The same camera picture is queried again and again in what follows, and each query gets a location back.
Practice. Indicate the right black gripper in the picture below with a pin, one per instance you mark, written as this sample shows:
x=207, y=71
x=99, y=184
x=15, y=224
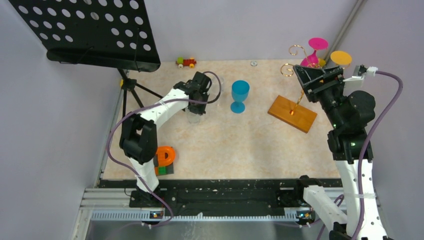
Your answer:
x=310, y=79

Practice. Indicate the blue wine glass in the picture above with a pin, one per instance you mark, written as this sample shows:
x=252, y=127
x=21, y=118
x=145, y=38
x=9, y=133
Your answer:
x=239, y=92

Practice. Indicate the tall clear wine glass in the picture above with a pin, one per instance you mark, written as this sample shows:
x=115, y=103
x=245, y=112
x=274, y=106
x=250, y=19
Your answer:
x=217, y=86

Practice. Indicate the patterned clear glass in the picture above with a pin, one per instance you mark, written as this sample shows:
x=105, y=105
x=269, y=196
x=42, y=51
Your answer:
x=192, y=118

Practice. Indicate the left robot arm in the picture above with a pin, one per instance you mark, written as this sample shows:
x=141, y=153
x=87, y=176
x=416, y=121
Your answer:
x=139, y=131

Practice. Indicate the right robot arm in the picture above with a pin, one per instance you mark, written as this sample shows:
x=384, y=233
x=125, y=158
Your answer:
x=352, y=153

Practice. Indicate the yellow wine glass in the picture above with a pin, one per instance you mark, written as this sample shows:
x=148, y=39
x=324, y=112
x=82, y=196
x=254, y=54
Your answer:
x=339, y=58

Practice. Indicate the pink wine glass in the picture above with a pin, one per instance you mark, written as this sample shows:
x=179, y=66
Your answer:
x=317, y=44

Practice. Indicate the small metal washer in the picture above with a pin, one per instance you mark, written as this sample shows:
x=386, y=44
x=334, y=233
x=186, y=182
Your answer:
x=253, y=63

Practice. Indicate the grey corner pipe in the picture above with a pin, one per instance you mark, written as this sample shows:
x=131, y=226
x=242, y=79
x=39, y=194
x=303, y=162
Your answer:
x=349, y=20

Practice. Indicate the red green toy train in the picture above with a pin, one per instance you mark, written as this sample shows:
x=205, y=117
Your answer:
x=185, y=62

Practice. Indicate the orange tape dispenser toy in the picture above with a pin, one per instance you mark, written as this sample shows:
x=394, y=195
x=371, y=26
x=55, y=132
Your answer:
x=164, y=160

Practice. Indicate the black perforated music stand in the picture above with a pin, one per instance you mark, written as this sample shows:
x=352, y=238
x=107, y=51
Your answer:
x=59, y=59

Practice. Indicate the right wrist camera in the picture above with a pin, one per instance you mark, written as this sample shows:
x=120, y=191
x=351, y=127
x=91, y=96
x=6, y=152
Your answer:
x=360, y=72

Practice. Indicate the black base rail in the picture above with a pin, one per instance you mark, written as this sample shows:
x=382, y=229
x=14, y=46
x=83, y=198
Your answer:
x=217, y=199

